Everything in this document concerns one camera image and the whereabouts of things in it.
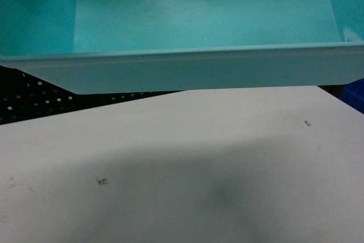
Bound black perforated panel left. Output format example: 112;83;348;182
0;66;173;125

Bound teal plastic box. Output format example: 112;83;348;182
1;0;363;94

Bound blue plastic box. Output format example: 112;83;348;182
339;79;364;114

